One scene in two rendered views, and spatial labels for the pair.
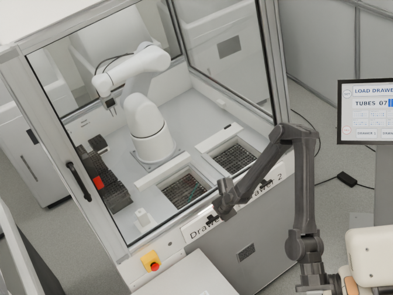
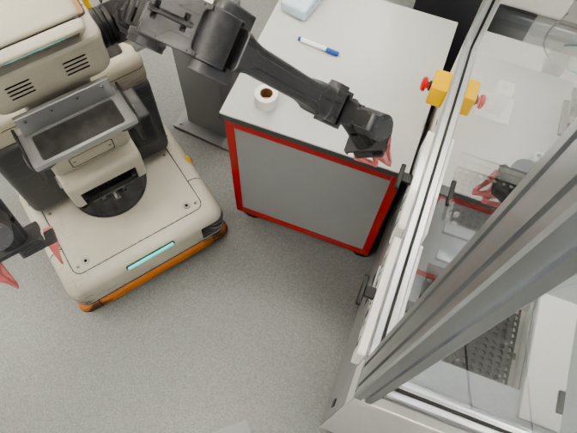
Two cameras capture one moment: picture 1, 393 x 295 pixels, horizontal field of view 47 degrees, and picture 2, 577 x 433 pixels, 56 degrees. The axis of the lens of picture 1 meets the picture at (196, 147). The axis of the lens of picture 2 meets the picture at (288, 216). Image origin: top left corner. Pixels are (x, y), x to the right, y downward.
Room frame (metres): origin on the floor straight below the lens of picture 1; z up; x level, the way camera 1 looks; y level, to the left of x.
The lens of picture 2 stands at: (1.62, -0.67, 2.07)
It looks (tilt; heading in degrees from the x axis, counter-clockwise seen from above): 65 degrees down; 129
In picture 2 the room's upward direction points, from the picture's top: 4 degrees clockwise
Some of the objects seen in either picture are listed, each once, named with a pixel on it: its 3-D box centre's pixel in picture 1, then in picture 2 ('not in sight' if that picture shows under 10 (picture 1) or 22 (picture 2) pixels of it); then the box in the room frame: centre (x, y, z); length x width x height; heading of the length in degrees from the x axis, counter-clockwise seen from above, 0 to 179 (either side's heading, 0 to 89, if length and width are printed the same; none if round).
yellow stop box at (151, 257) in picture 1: (151, 261); (437, 88); (1.30, 0.34, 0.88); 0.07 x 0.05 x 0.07; 112
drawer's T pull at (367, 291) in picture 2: (264, 182); (367, 291); (1.53, -0.26, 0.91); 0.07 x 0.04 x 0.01; 112
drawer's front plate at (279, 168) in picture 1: (261, 184); (376, 300); (1.55, -0.25, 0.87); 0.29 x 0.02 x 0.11; 112
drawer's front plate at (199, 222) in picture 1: (209, 219); (412, 187); (1.44, 0.04, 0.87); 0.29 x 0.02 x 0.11; 112
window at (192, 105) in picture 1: (181, 112); (518, 27); (1.48, 0.01, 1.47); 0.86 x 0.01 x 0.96; 112
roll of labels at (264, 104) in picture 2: not in sight; (266, 97); (0.93, 0.04, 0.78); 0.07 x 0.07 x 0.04
